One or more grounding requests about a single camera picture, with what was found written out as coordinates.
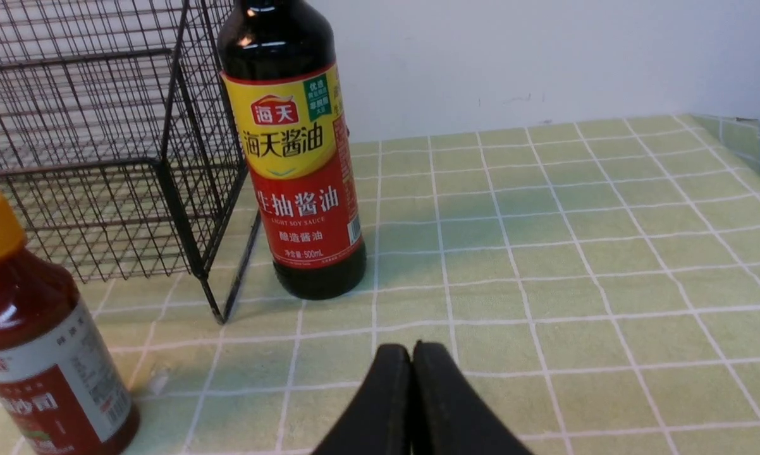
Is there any black wire mesh rack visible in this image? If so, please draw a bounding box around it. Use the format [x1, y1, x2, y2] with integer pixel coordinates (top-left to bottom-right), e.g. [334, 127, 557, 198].
[0, 1, 259, 324]

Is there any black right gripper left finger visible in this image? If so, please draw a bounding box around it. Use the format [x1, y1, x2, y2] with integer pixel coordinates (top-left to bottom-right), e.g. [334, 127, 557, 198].
[313, 344, 413, 454]

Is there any dark soy sauce bottle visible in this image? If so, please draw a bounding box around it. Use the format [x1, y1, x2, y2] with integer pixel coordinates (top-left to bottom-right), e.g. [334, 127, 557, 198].
[216, 1, 367, 300]

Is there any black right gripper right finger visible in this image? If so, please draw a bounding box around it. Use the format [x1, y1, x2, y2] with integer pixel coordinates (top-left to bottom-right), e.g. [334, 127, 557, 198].
[412, 341, 531, 454]

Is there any red chili sauce bottle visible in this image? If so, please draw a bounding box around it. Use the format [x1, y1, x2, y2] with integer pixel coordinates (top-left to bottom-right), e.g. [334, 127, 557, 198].
[0, 192, 140, 454]

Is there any green checkered tablecloth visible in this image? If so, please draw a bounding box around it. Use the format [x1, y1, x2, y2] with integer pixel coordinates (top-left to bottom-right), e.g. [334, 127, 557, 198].
[0, 114, 760, 455]

